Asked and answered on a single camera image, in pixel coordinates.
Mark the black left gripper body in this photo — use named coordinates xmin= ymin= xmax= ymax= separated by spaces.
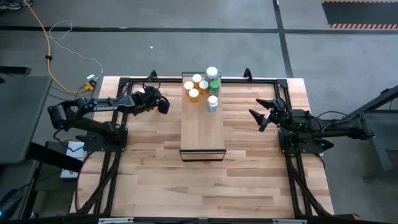
xmin=139 ymin=88 xmax=171 ymax=115

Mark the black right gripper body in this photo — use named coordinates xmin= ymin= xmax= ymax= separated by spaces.
xmin=266 ymin=104 xmax=289 ymax=125

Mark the green cap medicine bottle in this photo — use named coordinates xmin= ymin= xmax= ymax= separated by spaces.
xmin=208 ymin=79 xmax=220 ymax=96

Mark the large clear white-cap jar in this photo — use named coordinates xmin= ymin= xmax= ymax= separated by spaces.
xmin=205 ymin=66 xmax=219 ymax=82

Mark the white power supply box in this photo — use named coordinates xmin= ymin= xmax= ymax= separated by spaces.
xmin=60 ymin=140 xmax=87 ymax=180

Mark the black metal side stand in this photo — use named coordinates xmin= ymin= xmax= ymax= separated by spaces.
xmin=341 ymin=84 xmax=398 ymax=181

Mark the black slanted beam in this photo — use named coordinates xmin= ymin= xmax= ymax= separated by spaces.
xmin=27 ymin=142 xmax=85 ymax=174

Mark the black mat hazard stripe edge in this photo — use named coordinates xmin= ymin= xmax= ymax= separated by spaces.
xmin=321 ymin=0 xmax=398 ymax=30

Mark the grey side table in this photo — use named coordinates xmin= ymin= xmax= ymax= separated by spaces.
xmin=0 ymin=75 xmax=53 ymax=165

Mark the black flat bar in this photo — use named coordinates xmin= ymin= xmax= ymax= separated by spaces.
xmin=0 ymin=65 xmax=32 ymax=76

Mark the black computer mouse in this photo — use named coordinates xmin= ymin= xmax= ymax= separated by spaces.
xmin=0 ymin=188 xmax=25 ymax=220

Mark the black aluminium rig frame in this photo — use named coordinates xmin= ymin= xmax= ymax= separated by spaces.
xmin=73 ymin=68 xmax=336 ymax=220

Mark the wooden shelf black frame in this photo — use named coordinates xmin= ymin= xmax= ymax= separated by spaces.
xmin=178 ymin=72 xmax=227 ymax=162

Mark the black cable bundle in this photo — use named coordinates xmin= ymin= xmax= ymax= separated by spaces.
xmin=285 ymin=155 xmax=333 ymax=217
xmin=74 ymin=152 xmax=122 ymax=215

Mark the thin white cable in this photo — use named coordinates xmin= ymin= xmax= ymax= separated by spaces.
xmin=48 ymin=19 xmax=104 ymax=79

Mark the silver metal bracket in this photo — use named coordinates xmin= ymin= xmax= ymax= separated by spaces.
xmin=272 ymin=218 xmax=308 ymax=224
xmin=98 ymin=217 xmax=134 ymax=224

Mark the yellow floor cable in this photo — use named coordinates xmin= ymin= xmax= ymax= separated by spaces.
xmin=22 ymin=0 xmax=96 ymax=94

